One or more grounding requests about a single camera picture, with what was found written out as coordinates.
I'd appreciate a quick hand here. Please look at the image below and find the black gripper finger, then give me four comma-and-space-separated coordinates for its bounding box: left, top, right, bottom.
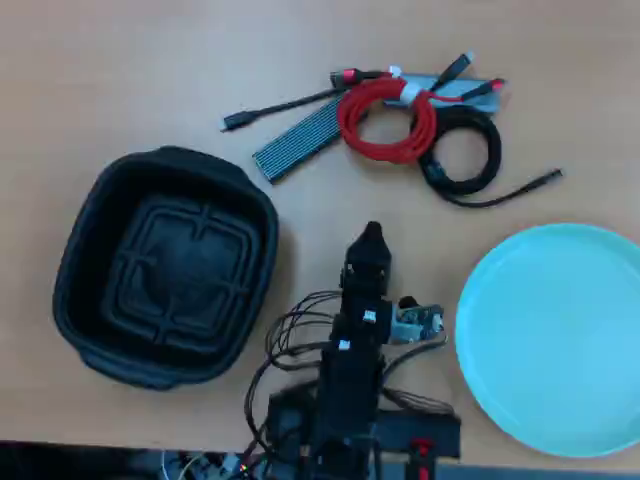
373, 223, 393, 269
347, 222, 376, 267

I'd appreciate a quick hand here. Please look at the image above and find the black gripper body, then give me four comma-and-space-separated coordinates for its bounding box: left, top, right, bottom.
338, 263, 393, 304

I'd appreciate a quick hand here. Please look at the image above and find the red braided charging cable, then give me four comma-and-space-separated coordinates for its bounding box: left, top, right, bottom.
329, 65, 505, 165

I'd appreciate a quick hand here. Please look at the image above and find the black charging cable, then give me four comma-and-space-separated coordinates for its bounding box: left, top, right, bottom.
418, 110, 564, 209

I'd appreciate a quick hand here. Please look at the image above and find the black square plastic bowl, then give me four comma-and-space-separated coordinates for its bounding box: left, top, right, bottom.
52, 145, 280, 391

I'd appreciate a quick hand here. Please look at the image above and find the red and black clamp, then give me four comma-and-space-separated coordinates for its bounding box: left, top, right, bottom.
406, 438, 434, 480

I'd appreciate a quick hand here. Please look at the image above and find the light blue plate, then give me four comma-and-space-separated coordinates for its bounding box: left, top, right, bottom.
455, 223, 640, 458

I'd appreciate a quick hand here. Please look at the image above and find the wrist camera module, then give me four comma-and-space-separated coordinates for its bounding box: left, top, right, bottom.
391, 295, 446, 346

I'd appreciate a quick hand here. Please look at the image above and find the thin black camera cable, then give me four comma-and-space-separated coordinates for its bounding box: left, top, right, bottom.
382, 330, 449, 382

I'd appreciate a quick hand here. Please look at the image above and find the dark ribbed metal enclosure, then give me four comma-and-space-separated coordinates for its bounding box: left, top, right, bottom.
252, 94, 351, 185

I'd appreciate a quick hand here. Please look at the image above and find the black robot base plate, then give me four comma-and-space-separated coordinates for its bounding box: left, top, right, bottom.
266, 383, 462, 462

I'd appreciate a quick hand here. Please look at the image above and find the black robot wire bundle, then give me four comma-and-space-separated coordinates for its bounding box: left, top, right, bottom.
243, 288, 351, 471

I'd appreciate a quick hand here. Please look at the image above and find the grey flat metal enclosure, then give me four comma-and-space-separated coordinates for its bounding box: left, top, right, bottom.
384, 72, 507, 116

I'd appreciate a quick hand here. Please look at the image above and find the controller board with wires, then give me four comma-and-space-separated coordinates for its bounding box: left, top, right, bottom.
159, 449, 271, 480

